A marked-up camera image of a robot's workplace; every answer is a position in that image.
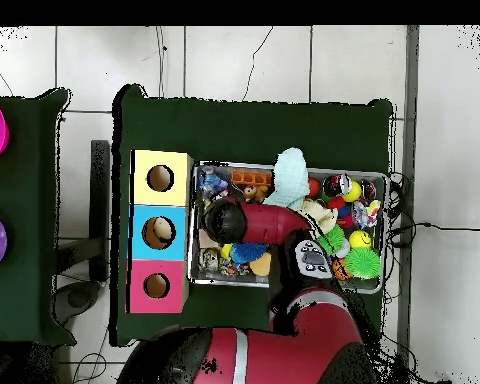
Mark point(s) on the crushed bottle with blue label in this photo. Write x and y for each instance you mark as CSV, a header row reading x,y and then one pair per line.
x,y
210,184

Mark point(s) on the orange plush toy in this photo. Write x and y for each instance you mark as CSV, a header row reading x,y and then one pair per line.
x,y
254,192

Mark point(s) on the green spiky rubber ball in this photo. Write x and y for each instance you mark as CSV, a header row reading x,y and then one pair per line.
x,y
335,238
362,263

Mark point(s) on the yellow smiley ball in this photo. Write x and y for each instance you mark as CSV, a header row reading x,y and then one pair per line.
x,y
360,240

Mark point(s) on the tan round object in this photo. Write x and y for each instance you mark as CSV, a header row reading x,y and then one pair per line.
x,y
161,228

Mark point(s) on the blue spiky rubber ball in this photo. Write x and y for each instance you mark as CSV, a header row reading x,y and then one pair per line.
x,y
246,252

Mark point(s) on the tan foam disc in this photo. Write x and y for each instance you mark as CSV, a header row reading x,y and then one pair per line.
x,y
261,264

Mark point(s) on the dark green tablecloth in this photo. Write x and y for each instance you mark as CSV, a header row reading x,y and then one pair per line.
x,y
28,180
244,132

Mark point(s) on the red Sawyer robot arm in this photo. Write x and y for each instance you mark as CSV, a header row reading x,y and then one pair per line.
x,y
272,224

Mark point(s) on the cream waffle cloth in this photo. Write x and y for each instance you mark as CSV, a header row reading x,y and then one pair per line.
x,y
322,216

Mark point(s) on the long orange toy brick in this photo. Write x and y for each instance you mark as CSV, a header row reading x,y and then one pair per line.
x,y
251,177

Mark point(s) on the mint green waffle cloth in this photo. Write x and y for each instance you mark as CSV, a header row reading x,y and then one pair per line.
x,y
290,176

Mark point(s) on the wooden box with three holes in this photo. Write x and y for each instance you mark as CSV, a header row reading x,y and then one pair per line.
x,y
144,248

